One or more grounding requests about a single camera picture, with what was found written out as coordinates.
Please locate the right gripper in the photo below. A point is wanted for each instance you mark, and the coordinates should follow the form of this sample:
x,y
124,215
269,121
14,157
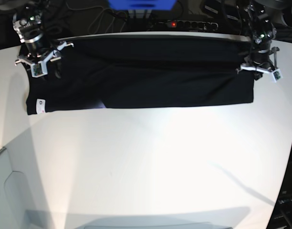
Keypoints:
x,y
51,55

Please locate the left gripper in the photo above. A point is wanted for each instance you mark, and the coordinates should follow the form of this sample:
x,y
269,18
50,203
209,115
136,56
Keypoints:
x,y
263,60

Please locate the black T-shirt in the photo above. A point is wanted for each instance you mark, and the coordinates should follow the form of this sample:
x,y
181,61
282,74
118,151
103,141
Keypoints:
x,y
128,72

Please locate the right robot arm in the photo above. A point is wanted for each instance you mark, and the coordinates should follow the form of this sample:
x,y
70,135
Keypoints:
x,y
29,26

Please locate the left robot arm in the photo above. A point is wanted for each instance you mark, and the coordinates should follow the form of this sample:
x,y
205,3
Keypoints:
x,y
256,24

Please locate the white shirt label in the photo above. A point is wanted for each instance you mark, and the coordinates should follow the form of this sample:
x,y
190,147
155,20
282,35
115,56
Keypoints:
x,y
40,106

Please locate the black power strip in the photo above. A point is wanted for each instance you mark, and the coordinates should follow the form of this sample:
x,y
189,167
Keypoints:
x,y
192,25

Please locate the blue plastic box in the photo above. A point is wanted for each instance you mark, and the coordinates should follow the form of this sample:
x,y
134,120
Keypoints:
x,y
142,4

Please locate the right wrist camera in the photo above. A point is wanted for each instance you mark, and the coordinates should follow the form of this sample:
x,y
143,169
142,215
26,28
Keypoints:
x,y
38,70

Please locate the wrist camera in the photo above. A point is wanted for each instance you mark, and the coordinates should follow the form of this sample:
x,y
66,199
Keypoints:
x,y
38,70
277,75

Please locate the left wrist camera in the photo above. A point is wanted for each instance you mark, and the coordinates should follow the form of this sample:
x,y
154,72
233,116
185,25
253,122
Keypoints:
x,y
277,75

